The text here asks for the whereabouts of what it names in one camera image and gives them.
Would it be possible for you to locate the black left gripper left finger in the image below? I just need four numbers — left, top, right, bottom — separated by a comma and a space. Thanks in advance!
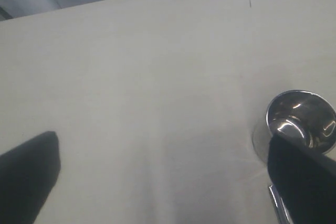
1, 131, 61, 223

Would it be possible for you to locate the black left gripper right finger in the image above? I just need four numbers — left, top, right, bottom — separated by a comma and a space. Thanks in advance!
267, 135, 335, 223

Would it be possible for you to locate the stainless steel cup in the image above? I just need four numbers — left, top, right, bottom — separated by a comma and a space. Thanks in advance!
251, 90, 335, 163

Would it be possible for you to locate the stainless steel knife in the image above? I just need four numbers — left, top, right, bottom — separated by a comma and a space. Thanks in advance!
268, 185, 290, 224

